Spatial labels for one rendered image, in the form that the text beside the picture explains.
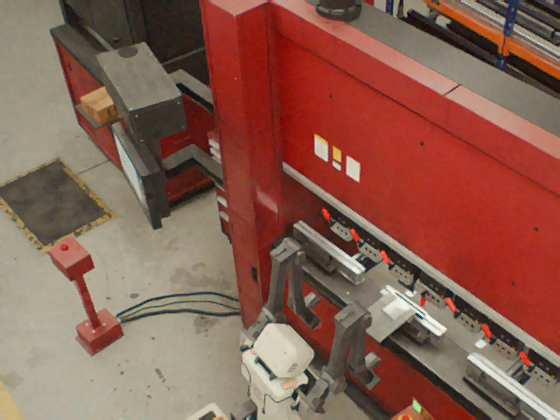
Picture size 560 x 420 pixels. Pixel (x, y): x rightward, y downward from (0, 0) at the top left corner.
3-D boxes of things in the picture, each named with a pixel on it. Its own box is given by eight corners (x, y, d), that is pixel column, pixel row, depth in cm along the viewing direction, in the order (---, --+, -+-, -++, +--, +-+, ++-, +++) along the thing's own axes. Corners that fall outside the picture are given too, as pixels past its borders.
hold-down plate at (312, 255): (292, 246, 417) (292, 243, 415) (299, 242, 419) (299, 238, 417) (329, 276, 402) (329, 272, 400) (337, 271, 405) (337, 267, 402)
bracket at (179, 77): (144, 98, 384) (141, 87, 379) (182, 79, 395) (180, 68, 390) (191, 133, 364) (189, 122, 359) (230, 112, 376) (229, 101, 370)
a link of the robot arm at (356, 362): (345, 303, 294) (362, 320, 288) (356, 296, 296) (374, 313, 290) (343, 366, 325) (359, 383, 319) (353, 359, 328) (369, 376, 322)
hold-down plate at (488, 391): (462, 379, 358) (463, 376, 355) (469, 372, 360) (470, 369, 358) (513, 419, 343) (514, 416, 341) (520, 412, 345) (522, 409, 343)
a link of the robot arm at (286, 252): (266, 244, 312) (280, 259, 306) (292, 234, 319) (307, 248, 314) (258, 319, 341) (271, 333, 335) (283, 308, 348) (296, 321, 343)
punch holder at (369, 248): (356, 248, 375) (357, 225, 363) (368, 240, 379) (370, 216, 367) (378, 264, 367) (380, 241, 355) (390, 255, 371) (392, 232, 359)
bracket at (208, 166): (159, 171, 420) (157, 162, 415) (194, 152, 431) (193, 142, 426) (203, 207, 400) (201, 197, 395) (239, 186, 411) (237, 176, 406)
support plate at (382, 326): (352, 321, 367) (352, 320, 366) (389, 292, 379) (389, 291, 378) (379, 343, 358) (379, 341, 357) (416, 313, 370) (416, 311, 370)
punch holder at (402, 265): (386, 270, 365) (388, 246, 353) (398, 261, 369) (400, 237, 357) (409, 287, 357) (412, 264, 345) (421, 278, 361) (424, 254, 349)
